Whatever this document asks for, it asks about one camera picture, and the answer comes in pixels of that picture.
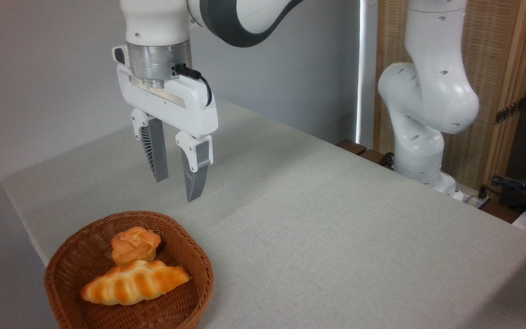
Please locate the white power strip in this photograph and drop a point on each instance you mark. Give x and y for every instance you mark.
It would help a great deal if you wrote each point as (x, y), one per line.
(470, 199)

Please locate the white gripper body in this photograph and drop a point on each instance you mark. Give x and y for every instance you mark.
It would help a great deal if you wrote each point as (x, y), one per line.
(171, 107)

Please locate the brass screen hinge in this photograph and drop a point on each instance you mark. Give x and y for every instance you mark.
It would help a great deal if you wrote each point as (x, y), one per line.
(507, 111)

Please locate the wooden rattan folding screen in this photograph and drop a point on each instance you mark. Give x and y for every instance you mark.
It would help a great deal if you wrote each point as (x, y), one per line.
(496, 68)

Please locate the round knotted bread roll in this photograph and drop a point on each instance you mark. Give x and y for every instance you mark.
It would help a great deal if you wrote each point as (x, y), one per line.
(133, 244)

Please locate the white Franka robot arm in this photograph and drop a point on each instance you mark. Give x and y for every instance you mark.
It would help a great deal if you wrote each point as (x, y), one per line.
(427, 91)

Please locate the light grey tablecloth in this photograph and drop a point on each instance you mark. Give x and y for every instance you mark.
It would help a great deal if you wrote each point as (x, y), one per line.
(336, 228)

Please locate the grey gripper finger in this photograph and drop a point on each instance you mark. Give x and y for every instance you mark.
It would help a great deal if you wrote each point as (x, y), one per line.
(197, 169)
(155, 151)

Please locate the long braided bread loaf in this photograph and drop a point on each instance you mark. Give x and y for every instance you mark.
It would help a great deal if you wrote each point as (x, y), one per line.
(130, 283)

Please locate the brown wicker basket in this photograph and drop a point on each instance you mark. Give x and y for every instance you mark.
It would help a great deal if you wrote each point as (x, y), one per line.
(171, 310)

